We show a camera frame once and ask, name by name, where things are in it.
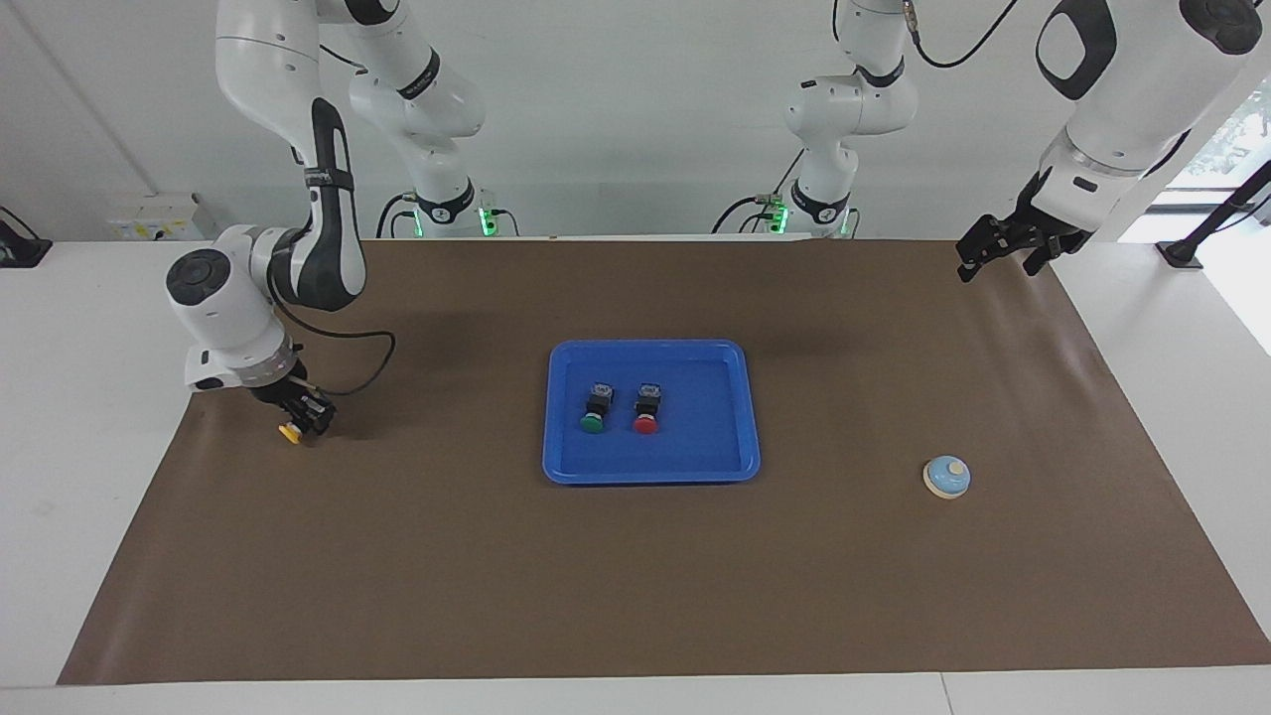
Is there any green push button switch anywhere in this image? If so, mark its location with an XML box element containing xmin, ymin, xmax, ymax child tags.
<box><xmin>579</xmin><ymin>380</ymin><xmax>618</xmax><ymax>436</ymax></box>

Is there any red push button switch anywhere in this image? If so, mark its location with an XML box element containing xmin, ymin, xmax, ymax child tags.
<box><xmin>632</xmin><ymin>380</ymin><xmax>665</xmax><ymax>436</ymax></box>

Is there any light blue service bell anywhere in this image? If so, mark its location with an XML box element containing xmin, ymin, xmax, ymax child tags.
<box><xmin>921</xmin><ymin>455</ymin><xmax>973</xmax><ymax>501</ymax></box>

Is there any blue plastic tray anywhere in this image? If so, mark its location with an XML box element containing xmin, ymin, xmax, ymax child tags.
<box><xmin>541</xmin><ymin>339</ymin><xmax>763</xmax><ymax>487</ymax></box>

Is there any black tripod stand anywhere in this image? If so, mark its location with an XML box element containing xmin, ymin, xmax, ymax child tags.
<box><xmin>1156</xmin><ymin>157</ymin><xmax>1271</xmax><ymax>271</ymax></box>

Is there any black stand base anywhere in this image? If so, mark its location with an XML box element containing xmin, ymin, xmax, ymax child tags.
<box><xmin>0</xmin><ymin>206</ymin><xmax>54</xmax><ymax>270</ymax></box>

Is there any brown table mat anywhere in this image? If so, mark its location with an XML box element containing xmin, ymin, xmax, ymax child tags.
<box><xmin>57</xmin><ymin>237</ymin><xmax>1271</xmax><ymax>687</ymax></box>

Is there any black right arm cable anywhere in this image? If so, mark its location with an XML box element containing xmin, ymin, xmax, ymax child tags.
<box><xmin>267</xmin><ymin>293</ymin><xmax>398</xmax><ymax>399</ymax></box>

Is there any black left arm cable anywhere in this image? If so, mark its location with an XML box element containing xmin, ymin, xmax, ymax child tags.
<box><xmin>902</xmin><ymin>0</ymin><xmax>1024</xmax><ymax>72</ymax></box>

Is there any black arm base cable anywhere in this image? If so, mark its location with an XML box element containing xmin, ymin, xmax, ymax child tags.
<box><xmin>709</xmin><ymin>149</ymin><xmax>807</xmax><ymax>236</ymax></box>
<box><xmin>374</xmin><ymin>193</ymin><xmax>420</xmax><ymax>240</ymax></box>

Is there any white wall socket box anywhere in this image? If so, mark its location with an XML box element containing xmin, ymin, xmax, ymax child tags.
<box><xmin>106</xmin><ymin>191</ymin><xmax>206</xmax><ymax>242</ymax></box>

